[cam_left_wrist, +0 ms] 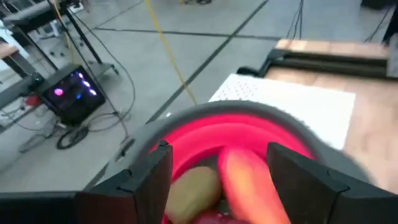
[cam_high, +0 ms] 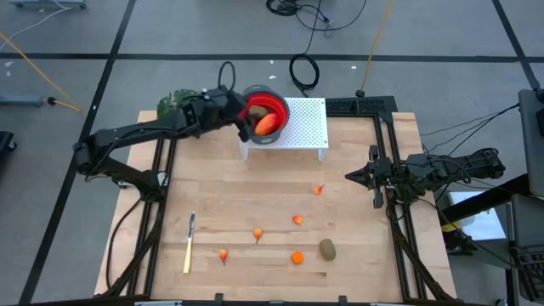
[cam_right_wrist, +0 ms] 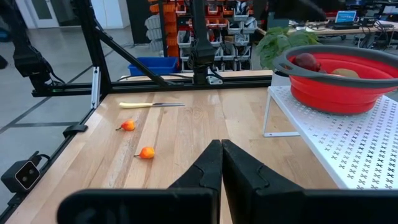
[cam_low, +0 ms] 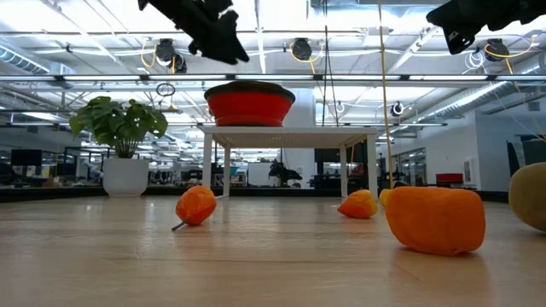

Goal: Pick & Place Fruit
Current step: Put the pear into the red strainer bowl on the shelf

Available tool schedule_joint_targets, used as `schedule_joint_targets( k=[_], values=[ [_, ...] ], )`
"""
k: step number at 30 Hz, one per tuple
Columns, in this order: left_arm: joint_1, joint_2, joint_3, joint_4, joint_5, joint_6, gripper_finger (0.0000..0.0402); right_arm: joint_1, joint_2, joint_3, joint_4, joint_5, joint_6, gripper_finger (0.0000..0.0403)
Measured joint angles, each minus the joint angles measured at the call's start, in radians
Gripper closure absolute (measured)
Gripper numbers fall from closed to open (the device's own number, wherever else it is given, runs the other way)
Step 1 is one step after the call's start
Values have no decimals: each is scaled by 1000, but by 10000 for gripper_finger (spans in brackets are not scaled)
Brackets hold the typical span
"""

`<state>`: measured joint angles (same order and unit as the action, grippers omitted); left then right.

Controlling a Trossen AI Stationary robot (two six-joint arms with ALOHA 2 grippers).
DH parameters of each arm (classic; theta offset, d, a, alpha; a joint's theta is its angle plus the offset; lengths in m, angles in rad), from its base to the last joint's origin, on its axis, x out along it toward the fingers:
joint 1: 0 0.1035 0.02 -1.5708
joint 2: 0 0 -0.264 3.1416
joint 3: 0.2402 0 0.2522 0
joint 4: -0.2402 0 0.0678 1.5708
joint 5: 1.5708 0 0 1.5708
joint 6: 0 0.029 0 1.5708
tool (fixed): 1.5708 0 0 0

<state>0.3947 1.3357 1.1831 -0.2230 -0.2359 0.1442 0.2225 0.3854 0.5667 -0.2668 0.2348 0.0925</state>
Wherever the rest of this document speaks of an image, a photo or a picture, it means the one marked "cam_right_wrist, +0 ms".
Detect black table edge clip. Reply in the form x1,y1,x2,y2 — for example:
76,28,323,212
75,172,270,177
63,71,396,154
62,123,89,139

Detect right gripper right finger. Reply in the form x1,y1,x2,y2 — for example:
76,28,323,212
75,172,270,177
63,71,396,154
221,139,398,224

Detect black cabled device on frame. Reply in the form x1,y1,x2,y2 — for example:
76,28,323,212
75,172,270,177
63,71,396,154
7,0,66,94

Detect wooden desk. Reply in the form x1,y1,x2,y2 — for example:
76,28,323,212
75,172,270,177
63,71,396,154
257,18,398,41

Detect white door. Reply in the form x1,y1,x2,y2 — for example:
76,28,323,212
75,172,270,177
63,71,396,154
15,0,60,29

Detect green artificial potted plant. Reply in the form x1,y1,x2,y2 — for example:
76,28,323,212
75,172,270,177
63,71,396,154
254,26,321,87

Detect open laptop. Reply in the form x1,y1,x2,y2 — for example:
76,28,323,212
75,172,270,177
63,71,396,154
335,10,358,24

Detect blue plastic bin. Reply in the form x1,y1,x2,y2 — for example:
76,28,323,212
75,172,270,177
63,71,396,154
127,57,180,77

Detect small orange pear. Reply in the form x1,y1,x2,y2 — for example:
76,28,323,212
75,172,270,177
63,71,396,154
134,146,156,160
115,119,137,132

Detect knife with yellow handle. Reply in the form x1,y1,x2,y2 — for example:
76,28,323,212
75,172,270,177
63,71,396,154
118,101,186,110

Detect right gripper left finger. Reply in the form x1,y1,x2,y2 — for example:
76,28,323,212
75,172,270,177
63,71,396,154
57,139,223,224

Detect red collapsible bowl grey rim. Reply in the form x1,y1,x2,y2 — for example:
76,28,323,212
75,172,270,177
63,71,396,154
272,45,398,116

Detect black table-level camera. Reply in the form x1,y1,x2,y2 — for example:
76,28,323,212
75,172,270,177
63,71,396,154
0,151,50,194

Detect white cabinet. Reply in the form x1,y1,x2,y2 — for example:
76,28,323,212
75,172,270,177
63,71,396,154
90,0,131,30

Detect white perforated metal shelf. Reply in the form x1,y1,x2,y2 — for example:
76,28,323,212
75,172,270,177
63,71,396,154
262,85,398,190

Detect green kiwi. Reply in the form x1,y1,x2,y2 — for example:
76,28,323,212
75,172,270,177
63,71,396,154
331,67,361,79

